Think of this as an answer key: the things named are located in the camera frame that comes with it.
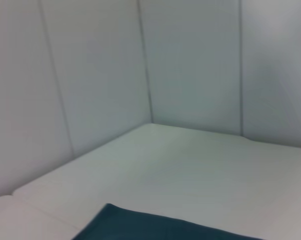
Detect teal blue shirt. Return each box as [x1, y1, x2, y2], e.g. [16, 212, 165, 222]
[71, 202, 266, 240]

